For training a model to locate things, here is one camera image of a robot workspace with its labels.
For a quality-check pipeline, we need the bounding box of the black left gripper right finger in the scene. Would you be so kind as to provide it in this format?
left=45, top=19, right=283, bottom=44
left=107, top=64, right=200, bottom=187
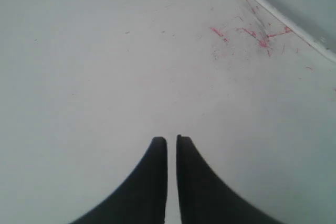
left=176, top=135, right=280, bottom=223

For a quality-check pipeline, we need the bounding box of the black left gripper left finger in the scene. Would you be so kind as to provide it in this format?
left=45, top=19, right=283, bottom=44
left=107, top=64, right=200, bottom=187
left=73, top=137, right=167, bottom=223

